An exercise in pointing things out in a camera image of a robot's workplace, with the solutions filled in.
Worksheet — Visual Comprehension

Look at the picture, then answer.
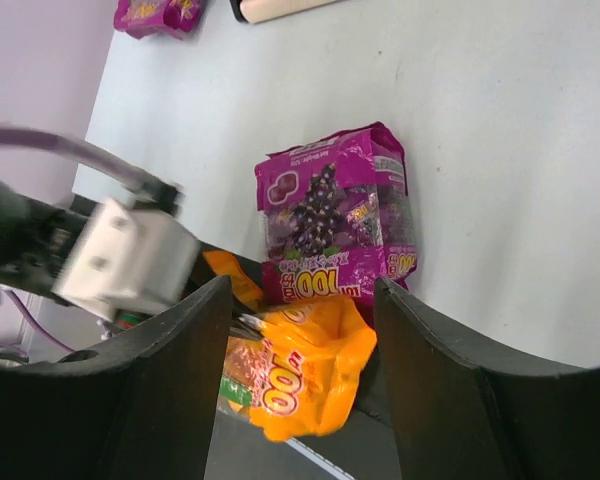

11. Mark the purple grape candy bag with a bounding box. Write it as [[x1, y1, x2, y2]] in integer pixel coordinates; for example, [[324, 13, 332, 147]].
[[254, 122, 418, 306], [113, 0, 207, 39]]

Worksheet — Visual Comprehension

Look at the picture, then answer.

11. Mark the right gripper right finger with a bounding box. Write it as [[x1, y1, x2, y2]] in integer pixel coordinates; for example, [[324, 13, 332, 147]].
[[361, 278, 600, 479]]

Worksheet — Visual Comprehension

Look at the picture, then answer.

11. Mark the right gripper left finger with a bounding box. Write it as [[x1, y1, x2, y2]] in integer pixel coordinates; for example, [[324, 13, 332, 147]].
[[0, 277, 232, 479]]

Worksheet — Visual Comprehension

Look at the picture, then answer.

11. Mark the orange candy bag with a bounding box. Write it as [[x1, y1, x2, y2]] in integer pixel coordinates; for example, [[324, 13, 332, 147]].
[[203, 251, 377, 442]]

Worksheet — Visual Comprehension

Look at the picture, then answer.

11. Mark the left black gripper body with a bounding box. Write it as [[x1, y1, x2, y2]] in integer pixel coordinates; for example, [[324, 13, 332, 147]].
[[0, 181, 97, 306]]

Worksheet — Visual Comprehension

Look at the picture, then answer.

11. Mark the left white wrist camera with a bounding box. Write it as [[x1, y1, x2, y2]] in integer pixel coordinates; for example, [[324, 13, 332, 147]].
[[52, 198, 201, 322]]

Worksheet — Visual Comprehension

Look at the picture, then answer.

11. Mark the beige three-tier shelf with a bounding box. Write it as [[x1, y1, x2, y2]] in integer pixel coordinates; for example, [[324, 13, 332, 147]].
[[229, 0, 337, 24]]

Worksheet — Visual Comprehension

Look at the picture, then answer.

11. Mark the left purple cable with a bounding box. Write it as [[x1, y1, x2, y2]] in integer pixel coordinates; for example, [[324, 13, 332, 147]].
[[0, 124, 186, 211]]

